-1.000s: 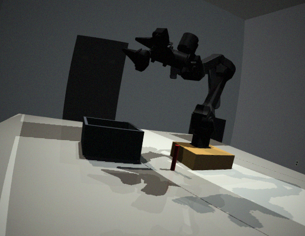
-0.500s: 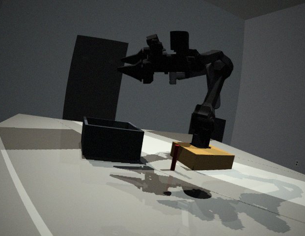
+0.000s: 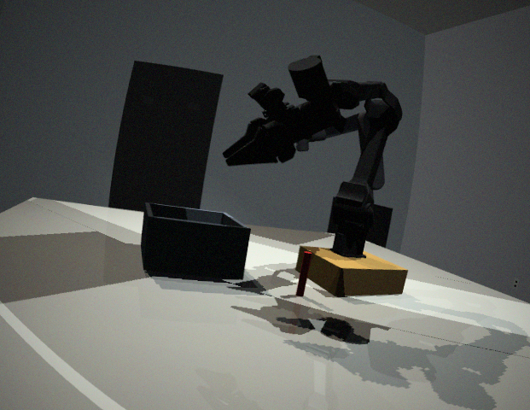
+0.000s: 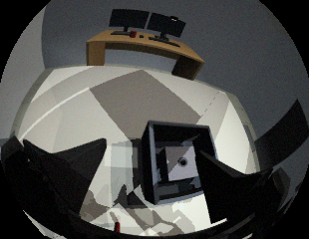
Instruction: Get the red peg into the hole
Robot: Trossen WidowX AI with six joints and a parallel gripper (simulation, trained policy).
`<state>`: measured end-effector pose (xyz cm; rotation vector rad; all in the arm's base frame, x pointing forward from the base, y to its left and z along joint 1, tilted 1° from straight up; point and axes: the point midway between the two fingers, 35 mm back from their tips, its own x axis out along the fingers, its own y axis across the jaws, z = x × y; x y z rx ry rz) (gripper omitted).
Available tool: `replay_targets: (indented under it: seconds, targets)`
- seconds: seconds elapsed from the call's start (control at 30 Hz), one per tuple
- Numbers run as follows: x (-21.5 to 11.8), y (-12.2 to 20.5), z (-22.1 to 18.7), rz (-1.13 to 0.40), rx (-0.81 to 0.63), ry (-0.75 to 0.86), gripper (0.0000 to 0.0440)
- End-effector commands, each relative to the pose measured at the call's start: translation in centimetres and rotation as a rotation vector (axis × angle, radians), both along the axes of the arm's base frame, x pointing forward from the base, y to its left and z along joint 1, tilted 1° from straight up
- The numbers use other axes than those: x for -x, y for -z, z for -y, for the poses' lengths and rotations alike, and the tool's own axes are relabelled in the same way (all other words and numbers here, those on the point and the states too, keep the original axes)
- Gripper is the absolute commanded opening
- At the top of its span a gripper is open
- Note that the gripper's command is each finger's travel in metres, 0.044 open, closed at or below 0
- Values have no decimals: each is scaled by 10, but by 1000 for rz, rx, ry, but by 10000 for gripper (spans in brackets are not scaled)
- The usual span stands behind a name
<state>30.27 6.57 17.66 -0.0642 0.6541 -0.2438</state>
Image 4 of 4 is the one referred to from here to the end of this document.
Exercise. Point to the dark red peg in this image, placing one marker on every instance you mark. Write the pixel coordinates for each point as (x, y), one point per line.
(117, 226)

